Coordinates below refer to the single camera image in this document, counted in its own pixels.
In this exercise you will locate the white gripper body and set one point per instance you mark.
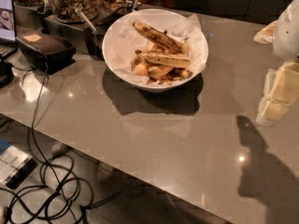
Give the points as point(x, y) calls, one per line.
point(288, 32)

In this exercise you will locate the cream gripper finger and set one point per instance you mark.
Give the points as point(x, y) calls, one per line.
point(280, 92)
point(266, 35)

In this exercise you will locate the spotted banana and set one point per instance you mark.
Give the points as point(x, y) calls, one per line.
point(160, 39)
point(168, 59)

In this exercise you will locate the dark banana peel scraps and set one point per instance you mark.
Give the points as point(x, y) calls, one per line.
point(177, 74)

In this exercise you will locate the yellow banana piece right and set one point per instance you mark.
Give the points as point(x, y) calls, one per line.
point(156, 71)

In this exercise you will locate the yellow banana piece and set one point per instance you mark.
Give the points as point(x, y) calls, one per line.
point(156, 71)
point(141, 69)

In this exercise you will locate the yellow banana piece left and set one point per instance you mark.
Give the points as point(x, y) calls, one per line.
point(141, 69)

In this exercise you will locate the white bowl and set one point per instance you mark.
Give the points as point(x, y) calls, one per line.
point(122, 40)

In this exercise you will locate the dark stand under jars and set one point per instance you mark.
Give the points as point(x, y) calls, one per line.
point(79, 35)

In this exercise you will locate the glass jar of nuts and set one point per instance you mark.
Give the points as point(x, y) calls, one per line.
point(68, 10)

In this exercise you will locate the black pouch with label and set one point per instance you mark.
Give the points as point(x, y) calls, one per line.
point(46, 53)

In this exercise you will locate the laptop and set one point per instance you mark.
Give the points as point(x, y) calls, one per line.
point(8, 33)

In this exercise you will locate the black round object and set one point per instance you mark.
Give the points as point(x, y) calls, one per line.
point(6, 75)

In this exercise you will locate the grey box on floor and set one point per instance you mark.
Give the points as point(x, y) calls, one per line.
point(15, 166)

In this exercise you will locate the white scoop handle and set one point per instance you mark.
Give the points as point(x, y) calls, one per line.
point(83, 17)

